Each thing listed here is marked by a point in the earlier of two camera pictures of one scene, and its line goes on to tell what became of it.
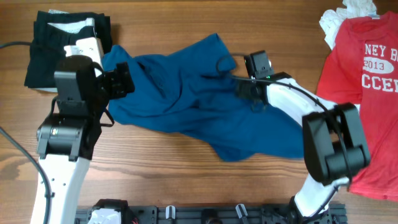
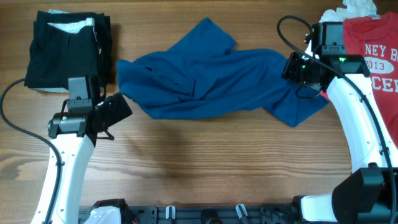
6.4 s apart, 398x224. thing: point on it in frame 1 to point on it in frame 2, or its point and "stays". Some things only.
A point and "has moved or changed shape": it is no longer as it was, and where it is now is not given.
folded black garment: [52, 32] stays
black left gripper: [121, 80] to [117, 109]
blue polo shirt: [188, 89] has moved or changed shape
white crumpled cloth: [331, 19] stays
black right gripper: [249, 91] to [292, 68]
